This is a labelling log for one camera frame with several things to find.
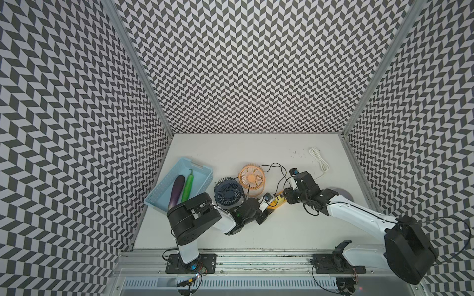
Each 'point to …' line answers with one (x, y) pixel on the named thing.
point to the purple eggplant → (178, 186)
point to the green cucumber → (187, 187)
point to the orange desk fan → (252, 175)
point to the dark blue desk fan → (228, 193)
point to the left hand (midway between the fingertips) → (266, 206)
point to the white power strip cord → (324, 166)
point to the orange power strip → (278, 200)
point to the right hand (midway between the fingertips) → (287, 194)
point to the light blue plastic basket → (160, 197)
